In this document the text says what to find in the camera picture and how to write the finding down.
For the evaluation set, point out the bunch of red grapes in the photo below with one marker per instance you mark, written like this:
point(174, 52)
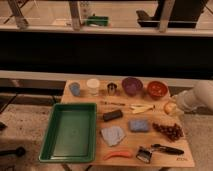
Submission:
point(172, 132)

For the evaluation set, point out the black rectangular block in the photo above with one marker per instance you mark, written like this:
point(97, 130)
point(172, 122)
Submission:
point(112, 115)

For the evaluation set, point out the purple bowl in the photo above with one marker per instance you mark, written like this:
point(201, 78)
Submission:
point(132, 86)

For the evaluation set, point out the small metal grater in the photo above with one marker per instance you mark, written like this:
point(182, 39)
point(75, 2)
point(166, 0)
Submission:
point(144, 154)

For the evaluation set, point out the orange bowl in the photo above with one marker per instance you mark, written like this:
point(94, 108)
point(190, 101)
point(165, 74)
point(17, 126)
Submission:
point(157, 89)

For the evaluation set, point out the thin wooden stick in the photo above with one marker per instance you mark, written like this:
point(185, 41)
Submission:
point(112, 103)

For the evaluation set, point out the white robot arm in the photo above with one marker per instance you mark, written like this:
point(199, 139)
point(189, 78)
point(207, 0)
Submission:
point(201, 95)

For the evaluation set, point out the blue plastic cup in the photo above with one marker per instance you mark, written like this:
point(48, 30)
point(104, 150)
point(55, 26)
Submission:
point(75, 88)

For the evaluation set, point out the black object on floor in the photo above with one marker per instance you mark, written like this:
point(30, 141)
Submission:
point(20, 151)

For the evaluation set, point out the green box on shelf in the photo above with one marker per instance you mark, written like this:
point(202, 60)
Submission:
point(97, 20)

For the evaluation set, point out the black handled peeler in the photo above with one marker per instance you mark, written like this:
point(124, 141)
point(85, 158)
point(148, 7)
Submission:
point(167, 149)

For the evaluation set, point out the white plastic cup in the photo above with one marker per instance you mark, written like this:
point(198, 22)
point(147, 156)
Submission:
point(93, 86)

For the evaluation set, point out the green plastic tray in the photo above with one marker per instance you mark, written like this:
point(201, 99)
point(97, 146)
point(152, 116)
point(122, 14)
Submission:
point(70, 136)

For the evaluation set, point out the orange carrot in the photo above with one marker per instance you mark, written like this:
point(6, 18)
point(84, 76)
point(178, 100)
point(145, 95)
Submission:
point(121, 153)

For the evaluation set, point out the blue folded cloth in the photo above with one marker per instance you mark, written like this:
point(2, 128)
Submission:
point(113, 135)

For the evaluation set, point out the blue sponge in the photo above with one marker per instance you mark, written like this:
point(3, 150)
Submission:
point(138, 126)

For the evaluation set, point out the small metal cup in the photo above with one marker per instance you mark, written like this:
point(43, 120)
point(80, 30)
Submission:
point(112, 88)

